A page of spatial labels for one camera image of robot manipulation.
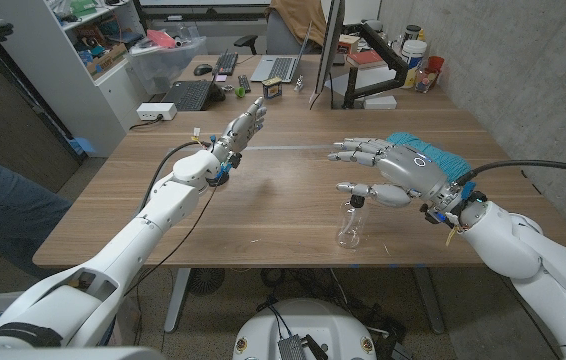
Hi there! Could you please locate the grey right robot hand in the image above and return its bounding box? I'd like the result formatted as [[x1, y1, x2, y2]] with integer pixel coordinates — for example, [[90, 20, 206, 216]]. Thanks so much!
[[326, 137, 484, 226]]

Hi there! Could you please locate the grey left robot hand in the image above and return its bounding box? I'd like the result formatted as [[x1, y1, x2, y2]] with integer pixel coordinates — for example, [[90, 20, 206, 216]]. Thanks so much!
[[212, 95, 268, 160]]

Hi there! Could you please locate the teal yarn skein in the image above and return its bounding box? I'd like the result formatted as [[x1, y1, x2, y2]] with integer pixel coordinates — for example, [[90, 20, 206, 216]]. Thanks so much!
[[386, 131, 473, 184]]

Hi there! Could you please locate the clear dispenser bottle black pump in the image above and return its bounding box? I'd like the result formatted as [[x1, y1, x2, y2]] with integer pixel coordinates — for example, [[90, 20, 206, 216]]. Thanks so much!
[[336, 194, 370, 250]]

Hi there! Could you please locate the small printed card box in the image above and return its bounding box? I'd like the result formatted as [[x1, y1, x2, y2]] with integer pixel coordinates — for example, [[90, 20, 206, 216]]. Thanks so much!
[[261, 76, 284, 100]]

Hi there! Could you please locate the large black keyboard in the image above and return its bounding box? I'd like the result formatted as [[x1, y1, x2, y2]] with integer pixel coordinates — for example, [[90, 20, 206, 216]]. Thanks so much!
[[161, 79, 214, 112]]

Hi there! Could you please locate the small black keyboard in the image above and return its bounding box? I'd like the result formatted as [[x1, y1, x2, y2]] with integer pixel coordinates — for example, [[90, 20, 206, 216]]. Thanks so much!
[[211, 49, 240, 76]]

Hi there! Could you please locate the silver laptop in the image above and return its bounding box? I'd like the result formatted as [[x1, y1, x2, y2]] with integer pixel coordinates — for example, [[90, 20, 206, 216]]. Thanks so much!
[[250, 22, 314, 84]]

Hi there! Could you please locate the white power box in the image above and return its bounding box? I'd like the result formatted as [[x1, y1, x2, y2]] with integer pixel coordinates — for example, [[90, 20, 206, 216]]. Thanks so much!
[[136, 102, 178, 122]]

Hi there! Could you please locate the clear glass jar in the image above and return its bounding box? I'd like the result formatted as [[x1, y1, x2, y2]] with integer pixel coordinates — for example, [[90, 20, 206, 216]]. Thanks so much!
[[415, 69, 439, 94]]

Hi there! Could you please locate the grey office chair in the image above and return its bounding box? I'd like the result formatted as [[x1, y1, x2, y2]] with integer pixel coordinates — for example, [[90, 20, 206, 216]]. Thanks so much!
[[233, 7, 324, 56]]

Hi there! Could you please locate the clear plastic storage bin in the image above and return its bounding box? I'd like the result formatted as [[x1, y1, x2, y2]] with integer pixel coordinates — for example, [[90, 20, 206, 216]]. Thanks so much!
[[127, 35, 209, 96]]

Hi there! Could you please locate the red cup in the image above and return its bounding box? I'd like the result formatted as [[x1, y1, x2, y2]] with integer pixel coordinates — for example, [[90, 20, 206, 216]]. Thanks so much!
[[425, 55, 446, 76]]

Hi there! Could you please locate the white shelf unit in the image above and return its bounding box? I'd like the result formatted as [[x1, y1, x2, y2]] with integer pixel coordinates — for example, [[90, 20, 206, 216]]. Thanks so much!
[[0, 0, 147, 159]]

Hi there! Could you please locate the white plastic tub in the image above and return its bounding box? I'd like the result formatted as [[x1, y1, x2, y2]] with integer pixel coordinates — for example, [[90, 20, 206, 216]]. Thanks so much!
[[400, 39, 428, 70]]

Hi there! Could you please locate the red book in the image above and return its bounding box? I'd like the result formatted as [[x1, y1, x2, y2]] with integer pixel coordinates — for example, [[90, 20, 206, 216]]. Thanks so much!
[[345, 49, 388, 70]]

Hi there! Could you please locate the flat computer monitor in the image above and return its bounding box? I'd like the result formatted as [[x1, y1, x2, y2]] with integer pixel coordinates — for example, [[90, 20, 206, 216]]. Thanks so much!
[[312, 0, 347, 96]]

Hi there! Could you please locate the pink package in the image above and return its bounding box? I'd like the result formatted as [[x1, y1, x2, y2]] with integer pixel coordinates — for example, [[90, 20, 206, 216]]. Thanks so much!
[[146, 28, 178, 50]]

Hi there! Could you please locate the cardboard box with tools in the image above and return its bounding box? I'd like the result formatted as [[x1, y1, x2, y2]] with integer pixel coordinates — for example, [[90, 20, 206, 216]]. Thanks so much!
[[85, 42, 129, 76]]

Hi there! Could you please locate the grey table leg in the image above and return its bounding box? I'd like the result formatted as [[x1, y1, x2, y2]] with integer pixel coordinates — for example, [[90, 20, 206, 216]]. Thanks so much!
[[411, 267, 447, 335], [163, 268, 192, 334]]

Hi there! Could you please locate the small brown box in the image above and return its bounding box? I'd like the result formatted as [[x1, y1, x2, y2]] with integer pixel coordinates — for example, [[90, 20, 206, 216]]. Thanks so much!
[[336, 33, 362, 55]]

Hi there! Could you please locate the jar with dark lid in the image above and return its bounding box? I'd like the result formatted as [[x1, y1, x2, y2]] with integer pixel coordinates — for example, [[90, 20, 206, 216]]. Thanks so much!
[[402, 24, 423, 44]]

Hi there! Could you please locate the blue paper piece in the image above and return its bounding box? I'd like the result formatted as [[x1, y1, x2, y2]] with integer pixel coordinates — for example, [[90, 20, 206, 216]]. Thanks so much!
[[67, 136, 97, 156]]

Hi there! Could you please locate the black round fan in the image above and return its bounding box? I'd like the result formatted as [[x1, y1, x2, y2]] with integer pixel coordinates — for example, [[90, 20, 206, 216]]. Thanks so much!
[[187, 268, 226, 296]]

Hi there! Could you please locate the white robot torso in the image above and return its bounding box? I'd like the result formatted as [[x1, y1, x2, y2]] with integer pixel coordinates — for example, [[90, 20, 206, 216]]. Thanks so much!
[[232, 298, 378, 360]]

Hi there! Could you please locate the person in dark clothes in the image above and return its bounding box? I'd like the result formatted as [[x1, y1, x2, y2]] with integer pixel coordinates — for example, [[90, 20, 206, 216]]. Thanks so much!
[[0, 127, 72, 279]]

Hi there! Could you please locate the grey finned module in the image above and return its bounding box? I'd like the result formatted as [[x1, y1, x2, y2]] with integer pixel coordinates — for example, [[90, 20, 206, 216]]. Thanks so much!
[[276, 334, 309, 360]]

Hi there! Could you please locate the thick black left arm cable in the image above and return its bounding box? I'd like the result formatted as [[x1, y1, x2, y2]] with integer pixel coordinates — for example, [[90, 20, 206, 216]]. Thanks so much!
[[137, 139, 214, 211]]

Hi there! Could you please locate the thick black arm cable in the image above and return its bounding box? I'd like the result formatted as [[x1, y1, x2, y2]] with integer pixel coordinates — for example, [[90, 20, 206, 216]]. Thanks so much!
[[455, 159, 566, 187], [137, 139, 214, 211]]

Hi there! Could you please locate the black monitor cable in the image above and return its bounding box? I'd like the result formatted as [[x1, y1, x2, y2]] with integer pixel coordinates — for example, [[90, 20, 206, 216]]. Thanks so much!
[[308, 72, 337, 110]]

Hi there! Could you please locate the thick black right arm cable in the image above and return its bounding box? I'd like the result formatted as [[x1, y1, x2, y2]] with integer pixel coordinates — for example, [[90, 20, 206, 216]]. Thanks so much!
[[455, 159, 566, 187]]

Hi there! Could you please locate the thin black cable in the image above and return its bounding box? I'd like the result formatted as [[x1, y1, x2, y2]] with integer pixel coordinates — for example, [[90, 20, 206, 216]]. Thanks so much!
[[121, 184, 219, 299]]

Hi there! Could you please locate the black floor cable bundle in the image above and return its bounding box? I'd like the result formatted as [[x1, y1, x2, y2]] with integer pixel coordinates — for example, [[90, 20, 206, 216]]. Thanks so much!
[[257, 268, 409, 351]]

